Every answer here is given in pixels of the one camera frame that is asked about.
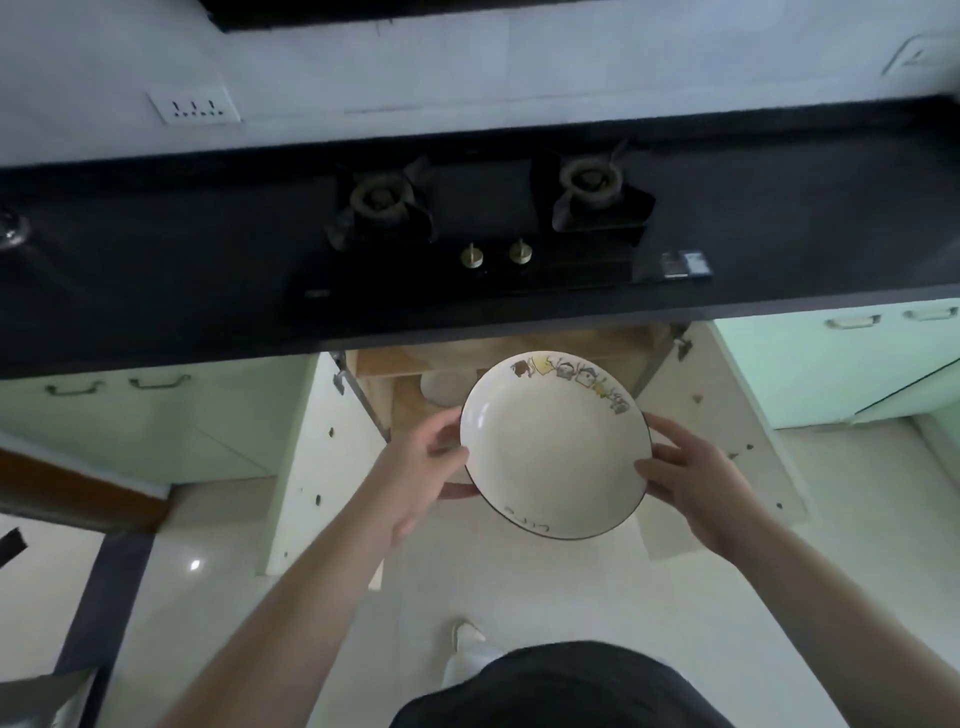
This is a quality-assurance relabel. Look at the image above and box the person's right hand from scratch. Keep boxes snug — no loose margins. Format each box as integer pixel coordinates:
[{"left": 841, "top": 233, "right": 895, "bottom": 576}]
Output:
[{"left": 633, "top": 413, "right": 760, "bottom": 564}]

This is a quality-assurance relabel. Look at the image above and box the person's left hand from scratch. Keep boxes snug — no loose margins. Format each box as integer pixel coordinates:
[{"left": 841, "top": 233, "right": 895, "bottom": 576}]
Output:
[{"left": 373, "top": 408, "right": 482, "bottom": 541}]

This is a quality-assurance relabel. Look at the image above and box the white plate with printed rim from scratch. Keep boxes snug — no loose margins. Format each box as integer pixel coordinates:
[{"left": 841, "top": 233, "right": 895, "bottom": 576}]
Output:
[{"left": 459, "top": 350, "right": 653, "bottom": 542}]

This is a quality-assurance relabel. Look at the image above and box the person's right forearm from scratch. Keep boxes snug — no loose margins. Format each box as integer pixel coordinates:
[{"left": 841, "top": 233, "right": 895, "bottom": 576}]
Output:
[{"left": 708, "top": 501, "right": 960, "bottom": 728}]

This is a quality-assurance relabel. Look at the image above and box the person's left forearm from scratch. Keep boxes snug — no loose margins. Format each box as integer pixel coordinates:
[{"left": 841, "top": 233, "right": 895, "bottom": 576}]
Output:
[{"left": 159, "top": 480, "right": 415, "bottom": 728}]

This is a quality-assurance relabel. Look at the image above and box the white dish in cabinet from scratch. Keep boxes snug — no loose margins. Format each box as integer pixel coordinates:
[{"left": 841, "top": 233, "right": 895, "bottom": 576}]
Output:
[{"left": 419, "top": 366, "right": 475, "bottom": 407}]

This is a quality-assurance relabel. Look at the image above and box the wooden cabinet shelf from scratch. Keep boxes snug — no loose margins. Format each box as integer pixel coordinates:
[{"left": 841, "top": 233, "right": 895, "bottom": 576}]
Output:
[{"left": 351, "top": 325, "right": 670, "bottom": 438}]

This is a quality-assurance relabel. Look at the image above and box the open white cabinet door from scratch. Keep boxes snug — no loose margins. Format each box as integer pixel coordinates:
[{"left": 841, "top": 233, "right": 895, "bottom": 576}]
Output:
[
  {"left": 636, "top": 322, "right": 812, "bottom": 562},
  {"left": 261, "top": 351, "right": 393, "bottom": 594}
]

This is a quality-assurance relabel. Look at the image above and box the light green cabinet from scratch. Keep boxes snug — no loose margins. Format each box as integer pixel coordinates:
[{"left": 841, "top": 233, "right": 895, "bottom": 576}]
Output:
[
  {"left": 0, "top": 354, "right": 320, "bottom": 487},
  {"left": 711, "top": 297, "right": 960, "bottom": 431}
]

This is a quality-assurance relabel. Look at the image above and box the stove label sticker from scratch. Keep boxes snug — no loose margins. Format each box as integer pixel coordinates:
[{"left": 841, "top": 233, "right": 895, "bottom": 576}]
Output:
[{"left": 659, "top": 249, "right": 711, "bottom": 282}]

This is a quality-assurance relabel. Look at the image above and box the person's white slipper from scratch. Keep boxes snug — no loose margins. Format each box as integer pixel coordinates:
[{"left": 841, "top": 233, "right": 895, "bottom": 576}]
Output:
[{"left": 441, "top": 618, "right": 489, "bottom": 688}]

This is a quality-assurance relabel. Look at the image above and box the black glass gas stove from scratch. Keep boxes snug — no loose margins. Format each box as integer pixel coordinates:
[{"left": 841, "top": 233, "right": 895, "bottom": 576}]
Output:
[{"left": 303, "top": 142, "right": 714, "bottom": 299}]

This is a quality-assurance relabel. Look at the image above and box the person's black shirt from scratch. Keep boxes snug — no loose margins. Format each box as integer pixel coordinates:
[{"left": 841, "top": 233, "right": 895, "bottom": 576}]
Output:
[{"left": 389, "top": 639, "right": 737, "bottom": 728}]

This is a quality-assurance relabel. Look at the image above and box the black burner grate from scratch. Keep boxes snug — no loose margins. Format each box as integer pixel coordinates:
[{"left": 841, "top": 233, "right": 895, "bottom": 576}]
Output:
[
  {"left": 325, "top": 155, "right": 441, "bottom": 249},
  {"left": 530, "top": 140, "right": 656, "bottom": 234}
]

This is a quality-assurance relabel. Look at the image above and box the open light green cabinet door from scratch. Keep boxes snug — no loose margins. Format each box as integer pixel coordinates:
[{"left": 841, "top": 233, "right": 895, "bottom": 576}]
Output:
[{"left": 850, "top": 355, "right": 960, "bottom": 429}]

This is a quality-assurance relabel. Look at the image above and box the dark floor tape strip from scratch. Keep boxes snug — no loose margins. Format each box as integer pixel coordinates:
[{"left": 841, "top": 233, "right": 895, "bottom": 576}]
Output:
[{"left": 51, "top": 528, "right": 156, "bottom": 681}]

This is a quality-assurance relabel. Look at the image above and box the brown wooden board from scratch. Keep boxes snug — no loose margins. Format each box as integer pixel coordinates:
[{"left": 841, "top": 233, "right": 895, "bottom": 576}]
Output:
[{"left": 0, "top": 445, "right": 171, "bottom": 536}]

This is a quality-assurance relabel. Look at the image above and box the white wall socket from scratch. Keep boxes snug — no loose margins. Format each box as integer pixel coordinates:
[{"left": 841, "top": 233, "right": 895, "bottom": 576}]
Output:
[{"left": 147, "top": 85, "right": 243, "bottom": 127}]

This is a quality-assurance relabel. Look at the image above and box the white wall switch plate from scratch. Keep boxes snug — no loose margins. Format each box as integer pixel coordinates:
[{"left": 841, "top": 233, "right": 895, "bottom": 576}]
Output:
[{"left": 882, "top": 33, "right": 954, "bottom": 77}]

